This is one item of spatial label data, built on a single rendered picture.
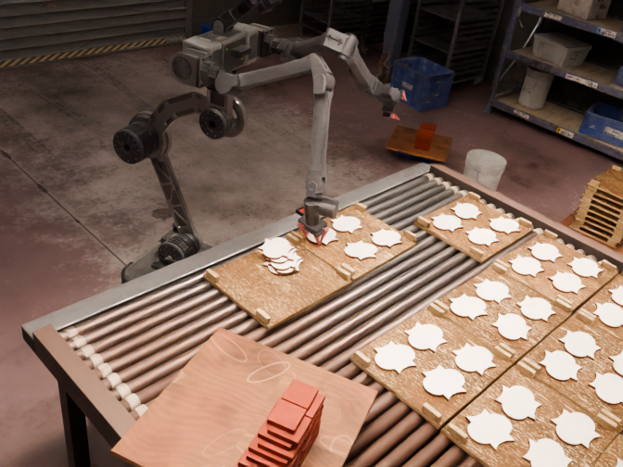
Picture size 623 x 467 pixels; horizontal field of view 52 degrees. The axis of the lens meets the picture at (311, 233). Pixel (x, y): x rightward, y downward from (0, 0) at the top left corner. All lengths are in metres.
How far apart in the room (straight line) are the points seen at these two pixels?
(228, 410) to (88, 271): 2.30
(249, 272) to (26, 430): 1.29
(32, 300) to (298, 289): 1.85
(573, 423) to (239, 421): 0.99
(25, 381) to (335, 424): 1.91
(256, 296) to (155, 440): 0.74
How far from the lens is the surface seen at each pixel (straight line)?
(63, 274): 3.89
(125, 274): 3.44
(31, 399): 3.22
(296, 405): 1.54
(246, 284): 2.27
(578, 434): 2.08
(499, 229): 2.88
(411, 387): 2.01
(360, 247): 2.52
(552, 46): 6.65
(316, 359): 2.05
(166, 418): 1.70
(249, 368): 1.82
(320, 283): 2.31
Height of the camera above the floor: 2.34
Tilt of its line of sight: 33 degrees down
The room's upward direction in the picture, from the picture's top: 8 degrees clockwise
